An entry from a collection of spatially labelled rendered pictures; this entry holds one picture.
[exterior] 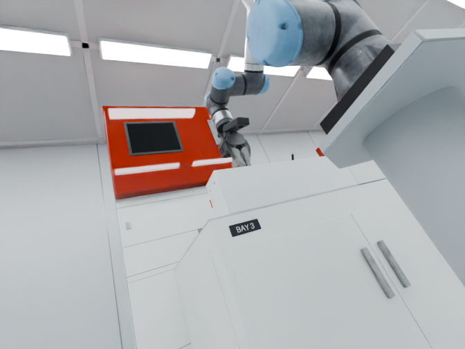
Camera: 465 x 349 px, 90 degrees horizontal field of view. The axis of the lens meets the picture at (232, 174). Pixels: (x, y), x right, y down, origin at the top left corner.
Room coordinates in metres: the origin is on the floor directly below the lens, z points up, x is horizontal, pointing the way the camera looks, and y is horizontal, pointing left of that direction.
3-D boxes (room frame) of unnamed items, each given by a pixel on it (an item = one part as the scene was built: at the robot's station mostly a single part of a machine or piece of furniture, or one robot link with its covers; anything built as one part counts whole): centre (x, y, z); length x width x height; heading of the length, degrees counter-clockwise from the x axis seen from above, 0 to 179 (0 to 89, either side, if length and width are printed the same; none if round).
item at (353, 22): (0.39, -0.33, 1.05); 0.13 x 0.12 x 0.14; 114
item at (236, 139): (0.73, -0.04, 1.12); 0.09 x 0.08 x 0.12; 30
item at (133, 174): (1.50, 0.40, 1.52); 0.81 x 0.75 x 0.60; 121
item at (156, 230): (1.23, 0.24, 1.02); 0.81 x 0.03 x 0.40; 121
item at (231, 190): (0.78, -0.17, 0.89); 0.55 x 0.09 x 0.14; 121
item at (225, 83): (0.64, -0.10, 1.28); 0.11 x 0.11 x 0.08; 24
